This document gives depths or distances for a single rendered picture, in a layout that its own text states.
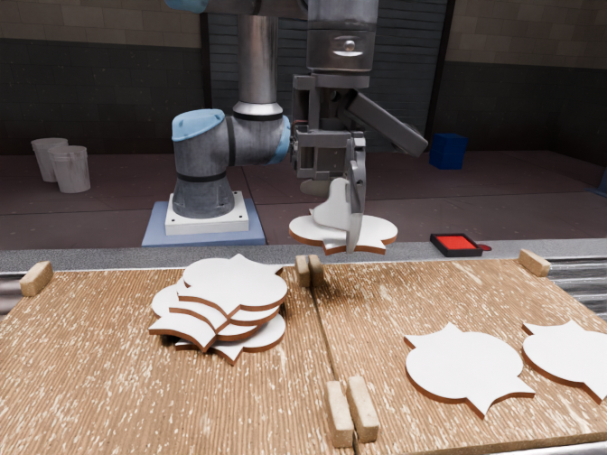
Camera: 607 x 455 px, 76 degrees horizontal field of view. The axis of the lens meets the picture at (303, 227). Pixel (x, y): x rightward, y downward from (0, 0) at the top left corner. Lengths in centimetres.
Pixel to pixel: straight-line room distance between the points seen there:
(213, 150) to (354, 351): 57
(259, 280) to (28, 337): 29
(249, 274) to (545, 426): 37
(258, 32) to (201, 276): 54
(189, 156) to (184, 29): 428
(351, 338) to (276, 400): 13
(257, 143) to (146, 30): 432
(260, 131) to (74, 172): 324
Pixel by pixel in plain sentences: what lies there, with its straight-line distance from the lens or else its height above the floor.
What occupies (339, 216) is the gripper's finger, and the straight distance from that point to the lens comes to 47.
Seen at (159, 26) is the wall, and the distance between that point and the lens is 516.
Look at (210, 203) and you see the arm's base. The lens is 93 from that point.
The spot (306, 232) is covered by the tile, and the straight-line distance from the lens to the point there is 51.
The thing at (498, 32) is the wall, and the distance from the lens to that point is 649.
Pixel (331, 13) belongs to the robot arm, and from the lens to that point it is 45.
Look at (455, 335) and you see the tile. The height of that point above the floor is 95.
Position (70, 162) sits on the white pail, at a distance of 401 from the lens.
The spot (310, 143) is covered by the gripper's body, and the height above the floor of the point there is 117.
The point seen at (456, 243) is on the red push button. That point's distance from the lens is 85.
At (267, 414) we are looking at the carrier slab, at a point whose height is 94.
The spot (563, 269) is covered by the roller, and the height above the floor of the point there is 91.
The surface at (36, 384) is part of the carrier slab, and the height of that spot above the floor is 94.
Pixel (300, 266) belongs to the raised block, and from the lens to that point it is 61.
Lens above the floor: 127
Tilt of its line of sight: 24 degrees down
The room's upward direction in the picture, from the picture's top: 3 degrees clockwise
